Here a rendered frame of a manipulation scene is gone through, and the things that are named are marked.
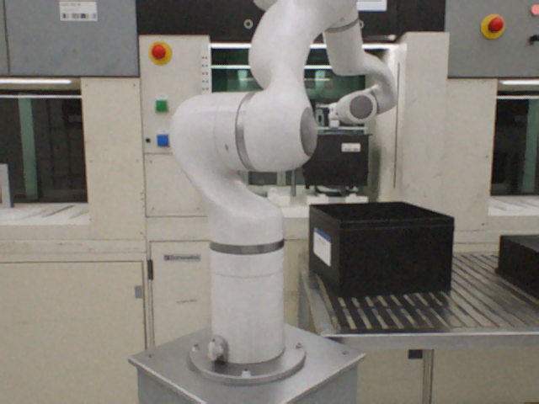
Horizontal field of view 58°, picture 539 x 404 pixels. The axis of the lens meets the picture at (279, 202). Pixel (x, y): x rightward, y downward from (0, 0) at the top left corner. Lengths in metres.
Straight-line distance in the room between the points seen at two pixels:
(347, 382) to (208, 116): 0.48
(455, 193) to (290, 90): 0.95
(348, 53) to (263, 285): 0.68
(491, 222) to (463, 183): 0.16
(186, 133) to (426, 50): 0.91
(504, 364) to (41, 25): 1.74
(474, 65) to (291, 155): 0.98
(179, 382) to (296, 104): 0.44
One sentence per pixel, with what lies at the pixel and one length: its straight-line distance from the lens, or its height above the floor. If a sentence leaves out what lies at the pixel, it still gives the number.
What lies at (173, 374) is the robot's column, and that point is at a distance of 0.79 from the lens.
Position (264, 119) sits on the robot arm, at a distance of 0.68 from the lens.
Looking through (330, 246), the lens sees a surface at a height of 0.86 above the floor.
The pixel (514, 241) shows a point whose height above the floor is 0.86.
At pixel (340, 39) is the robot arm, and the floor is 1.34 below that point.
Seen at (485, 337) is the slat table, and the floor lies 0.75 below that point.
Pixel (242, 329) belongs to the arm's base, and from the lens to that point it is 0.75.
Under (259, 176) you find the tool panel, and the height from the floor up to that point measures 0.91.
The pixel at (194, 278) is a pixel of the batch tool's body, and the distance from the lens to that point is 1.53.
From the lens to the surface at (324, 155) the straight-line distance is 1.66.
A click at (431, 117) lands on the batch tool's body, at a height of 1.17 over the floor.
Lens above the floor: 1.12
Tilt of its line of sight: 8 degrees down
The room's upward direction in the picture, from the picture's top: straight up
